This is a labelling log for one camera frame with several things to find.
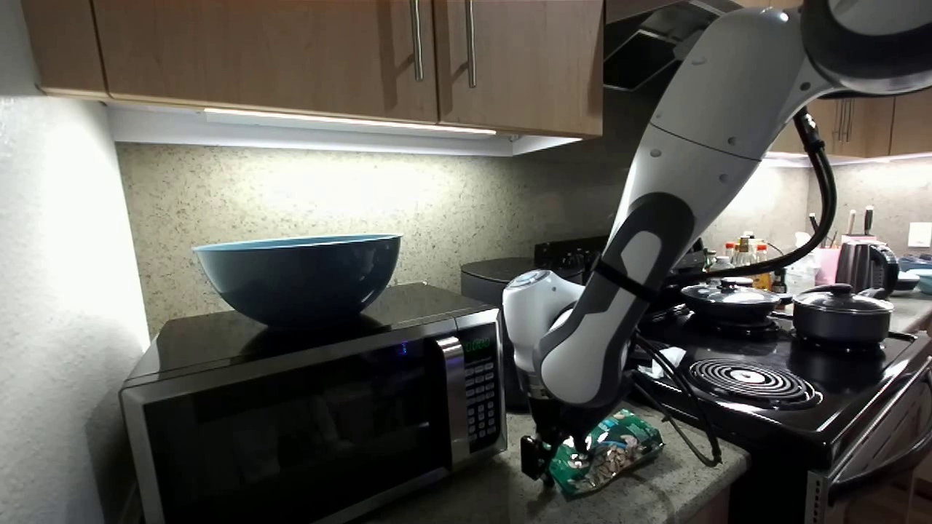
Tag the dark range hood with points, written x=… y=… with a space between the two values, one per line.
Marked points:
x=643 y=40

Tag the green pistachio packet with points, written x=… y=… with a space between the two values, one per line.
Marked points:
x=616 y=446

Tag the dark electric kettle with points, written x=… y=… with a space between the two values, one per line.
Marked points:
x=862 y=261

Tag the under-cabinet light strip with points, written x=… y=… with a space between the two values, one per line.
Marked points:
x=265 y=130

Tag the dark blue bowl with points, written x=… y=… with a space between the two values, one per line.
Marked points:
x=301 y=280

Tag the wooden upper cabinets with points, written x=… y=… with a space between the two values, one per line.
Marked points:
x=502 y=66

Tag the black pot with lid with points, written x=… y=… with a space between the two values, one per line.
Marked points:
x=840 y=316

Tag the black steel microwave oven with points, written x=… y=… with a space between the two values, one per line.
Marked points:
x=233 y=422

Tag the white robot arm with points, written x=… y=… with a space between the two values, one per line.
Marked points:
x=747 y=77

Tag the black electric stove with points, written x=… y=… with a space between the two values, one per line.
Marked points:
x=821 y=422

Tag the black frying pan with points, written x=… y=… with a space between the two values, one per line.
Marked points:
x=732 y=304

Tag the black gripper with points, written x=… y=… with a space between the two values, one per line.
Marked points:
x=553 y=422

